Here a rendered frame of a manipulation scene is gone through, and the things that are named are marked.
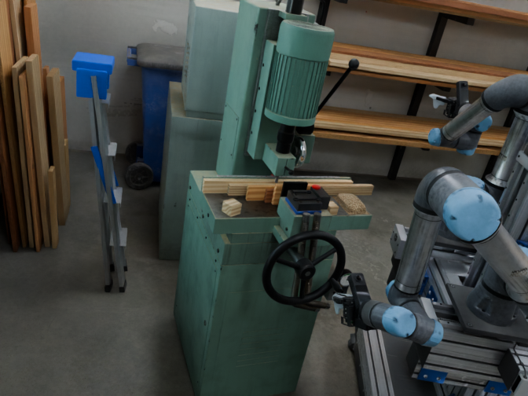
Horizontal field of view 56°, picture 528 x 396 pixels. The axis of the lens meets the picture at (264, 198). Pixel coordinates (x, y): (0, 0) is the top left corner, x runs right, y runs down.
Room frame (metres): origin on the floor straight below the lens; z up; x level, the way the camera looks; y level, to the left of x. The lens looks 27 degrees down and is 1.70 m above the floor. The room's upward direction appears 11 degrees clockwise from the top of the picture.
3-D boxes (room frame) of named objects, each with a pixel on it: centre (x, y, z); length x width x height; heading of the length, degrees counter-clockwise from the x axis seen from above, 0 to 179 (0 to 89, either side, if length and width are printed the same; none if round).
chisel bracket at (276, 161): (1.66, -0.03, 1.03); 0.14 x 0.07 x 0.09; 24
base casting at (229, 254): (1.75, 0.02, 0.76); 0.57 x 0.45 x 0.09; 24
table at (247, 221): (1.56, -0.11, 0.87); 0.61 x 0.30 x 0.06; 114
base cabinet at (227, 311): (1.75, 0.02, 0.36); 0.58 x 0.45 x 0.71; 24
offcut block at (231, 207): (1.44, 0.10, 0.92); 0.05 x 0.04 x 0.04; 50
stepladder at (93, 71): (2.09, 0.77, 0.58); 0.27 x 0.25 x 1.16; 106
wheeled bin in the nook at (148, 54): (3.40, 0.78, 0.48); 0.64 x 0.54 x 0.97; 108
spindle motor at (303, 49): (1.64, -0.03, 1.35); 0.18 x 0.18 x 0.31
